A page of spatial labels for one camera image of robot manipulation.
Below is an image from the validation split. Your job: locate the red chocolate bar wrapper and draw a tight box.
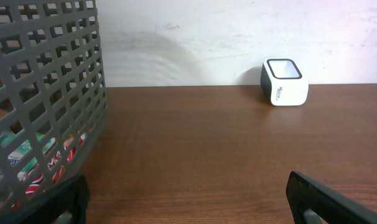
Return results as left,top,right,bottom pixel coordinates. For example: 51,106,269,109
0,126,95,217

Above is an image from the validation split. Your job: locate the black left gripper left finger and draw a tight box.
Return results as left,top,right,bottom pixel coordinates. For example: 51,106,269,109
0,174,90,224

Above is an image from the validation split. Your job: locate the grey plastic mesh basket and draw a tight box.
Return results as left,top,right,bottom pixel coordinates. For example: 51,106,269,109
0,0,107,207

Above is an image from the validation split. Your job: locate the teal Kleenex tissue pack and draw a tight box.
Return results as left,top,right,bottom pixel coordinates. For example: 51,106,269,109
0,131,56,181

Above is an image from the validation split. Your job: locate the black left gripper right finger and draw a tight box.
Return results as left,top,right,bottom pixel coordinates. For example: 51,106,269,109
286,171,377,224

